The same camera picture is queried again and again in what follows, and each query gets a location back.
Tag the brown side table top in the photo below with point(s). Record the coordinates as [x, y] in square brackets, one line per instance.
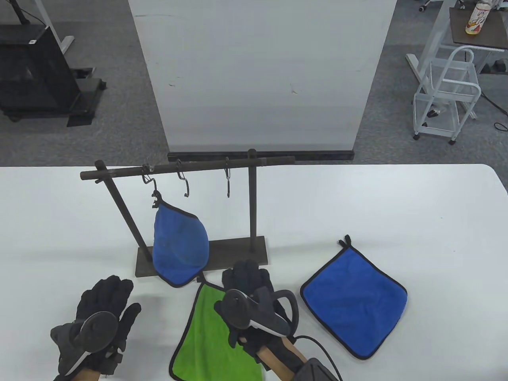
[496, 31]

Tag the white partition board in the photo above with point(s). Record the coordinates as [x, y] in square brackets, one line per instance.
[258, 71]

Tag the metal S hook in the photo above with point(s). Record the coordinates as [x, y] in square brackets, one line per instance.
[185, 186]
[149, 177]
[228, 178]

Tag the black controller with round disc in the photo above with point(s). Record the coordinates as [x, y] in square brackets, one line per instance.
[97, 331]

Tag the blue cloth with hanging loop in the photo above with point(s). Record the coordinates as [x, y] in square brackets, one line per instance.
[355, 297]
[180, 242]

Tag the white desk frame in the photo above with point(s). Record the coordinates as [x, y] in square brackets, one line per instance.
[432, 43]

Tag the person's right hand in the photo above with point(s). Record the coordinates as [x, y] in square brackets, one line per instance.
[246, 279]

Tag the person's right thumb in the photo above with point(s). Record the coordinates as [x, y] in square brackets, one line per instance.
[233, 337]

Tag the person's left hand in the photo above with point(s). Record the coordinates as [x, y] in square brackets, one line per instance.
[99, 301]

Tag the printed drink can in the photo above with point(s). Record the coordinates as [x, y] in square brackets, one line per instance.
[477, 18]

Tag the person's left forearm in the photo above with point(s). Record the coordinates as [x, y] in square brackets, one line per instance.
[79, 375]

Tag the green cloth with black trim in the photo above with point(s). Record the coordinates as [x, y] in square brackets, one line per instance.
[206, 341]

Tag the black cabinet on wheels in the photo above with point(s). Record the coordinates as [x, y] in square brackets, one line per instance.
[35, 75]

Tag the person's left thumb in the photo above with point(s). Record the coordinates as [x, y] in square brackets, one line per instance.
[131, 319]

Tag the dark hanging rack stand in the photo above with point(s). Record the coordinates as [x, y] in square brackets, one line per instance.
[238, 251]

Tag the black partition base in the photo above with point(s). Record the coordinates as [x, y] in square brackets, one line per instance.
[317, 156]

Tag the person's right forearm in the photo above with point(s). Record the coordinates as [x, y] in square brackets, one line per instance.
[279, 363]

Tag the white desk leg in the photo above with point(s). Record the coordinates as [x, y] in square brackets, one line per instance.
[57, 35]

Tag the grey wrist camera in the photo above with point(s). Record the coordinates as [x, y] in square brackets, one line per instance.
[315, 371]

